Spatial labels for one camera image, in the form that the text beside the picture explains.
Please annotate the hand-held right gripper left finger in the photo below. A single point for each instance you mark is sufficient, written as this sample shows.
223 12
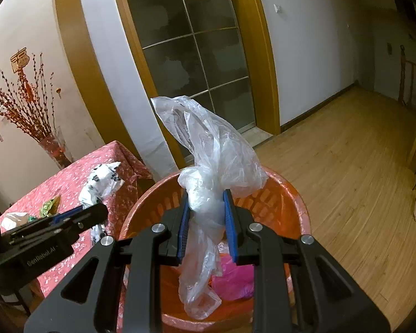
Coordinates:
184 229

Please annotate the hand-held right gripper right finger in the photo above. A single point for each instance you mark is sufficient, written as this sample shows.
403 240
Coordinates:
228 225

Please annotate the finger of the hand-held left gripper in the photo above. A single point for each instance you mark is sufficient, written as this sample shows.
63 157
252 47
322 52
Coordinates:
67 215
90 216

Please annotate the black white printed bag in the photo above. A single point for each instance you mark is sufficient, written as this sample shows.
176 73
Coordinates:
100 184

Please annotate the purple pink plastic bag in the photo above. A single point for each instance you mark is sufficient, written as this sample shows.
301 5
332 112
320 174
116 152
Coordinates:
239 277

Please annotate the orange plastic basket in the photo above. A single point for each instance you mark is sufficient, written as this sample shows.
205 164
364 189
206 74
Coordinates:
284 197

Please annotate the clear white plastic bag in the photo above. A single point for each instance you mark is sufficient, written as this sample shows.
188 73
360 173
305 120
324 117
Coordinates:
222 152

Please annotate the green wrapper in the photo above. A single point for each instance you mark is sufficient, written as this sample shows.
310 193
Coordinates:
50 208

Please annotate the red floral tablecloth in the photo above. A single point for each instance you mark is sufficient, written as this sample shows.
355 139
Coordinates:
38 187

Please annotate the small white plastic bag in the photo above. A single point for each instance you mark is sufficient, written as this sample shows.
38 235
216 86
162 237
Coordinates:
14 220

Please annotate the glass vase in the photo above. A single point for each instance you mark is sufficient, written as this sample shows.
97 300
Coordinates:
55 149

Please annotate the red dried flower branches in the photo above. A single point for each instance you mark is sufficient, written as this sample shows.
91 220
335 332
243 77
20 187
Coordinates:
34 118

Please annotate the frosted glass sliding door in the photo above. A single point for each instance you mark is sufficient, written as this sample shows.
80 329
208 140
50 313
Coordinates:
194 59

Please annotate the wooden chair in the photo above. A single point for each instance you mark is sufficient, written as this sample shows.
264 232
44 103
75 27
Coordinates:
410 83

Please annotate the red hanging wall ornament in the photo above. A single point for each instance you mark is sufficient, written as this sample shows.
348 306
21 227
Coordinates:
19 60

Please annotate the wooden door frame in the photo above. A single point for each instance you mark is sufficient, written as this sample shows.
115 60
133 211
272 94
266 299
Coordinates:
260 59

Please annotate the small white wall switch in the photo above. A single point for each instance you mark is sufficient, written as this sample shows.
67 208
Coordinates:
278 7

